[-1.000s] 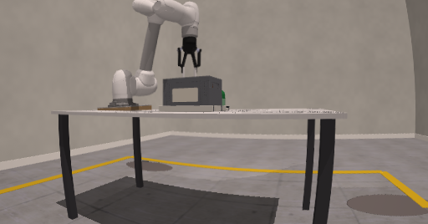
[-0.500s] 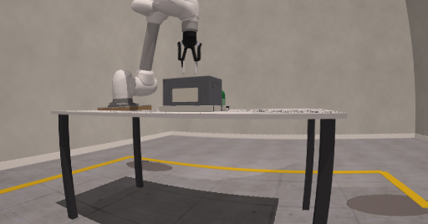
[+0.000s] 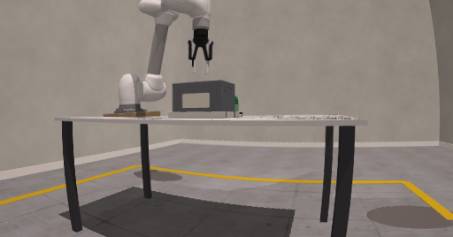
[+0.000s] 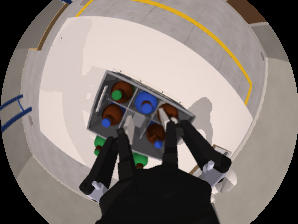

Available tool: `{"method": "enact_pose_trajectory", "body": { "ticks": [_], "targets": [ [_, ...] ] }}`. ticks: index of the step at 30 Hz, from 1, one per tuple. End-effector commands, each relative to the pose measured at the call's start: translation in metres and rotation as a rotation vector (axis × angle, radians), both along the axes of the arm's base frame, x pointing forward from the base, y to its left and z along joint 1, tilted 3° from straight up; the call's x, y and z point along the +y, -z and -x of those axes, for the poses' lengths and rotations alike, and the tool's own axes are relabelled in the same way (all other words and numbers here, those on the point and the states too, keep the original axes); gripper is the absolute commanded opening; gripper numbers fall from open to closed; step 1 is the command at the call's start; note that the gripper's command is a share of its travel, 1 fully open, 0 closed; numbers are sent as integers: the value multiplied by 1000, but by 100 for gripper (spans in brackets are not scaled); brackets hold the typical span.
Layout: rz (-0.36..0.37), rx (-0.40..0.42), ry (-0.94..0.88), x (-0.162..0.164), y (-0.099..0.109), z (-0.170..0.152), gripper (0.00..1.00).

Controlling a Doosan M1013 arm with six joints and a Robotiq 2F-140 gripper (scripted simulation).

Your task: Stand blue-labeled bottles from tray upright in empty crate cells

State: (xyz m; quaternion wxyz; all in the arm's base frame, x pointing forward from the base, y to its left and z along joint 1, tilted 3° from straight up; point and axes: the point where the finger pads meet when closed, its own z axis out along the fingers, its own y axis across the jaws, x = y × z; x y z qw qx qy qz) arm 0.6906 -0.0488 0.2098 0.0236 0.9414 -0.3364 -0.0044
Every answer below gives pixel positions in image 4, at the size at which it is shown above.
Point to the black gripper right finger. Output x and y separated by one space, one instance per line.
213 164

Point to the blue-labeled bottle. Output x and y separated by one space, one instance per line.
145 101

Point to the brown bottle with green cap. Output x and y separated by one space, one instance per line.
123 93

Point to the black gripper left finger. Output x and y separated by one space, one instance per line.
98 180

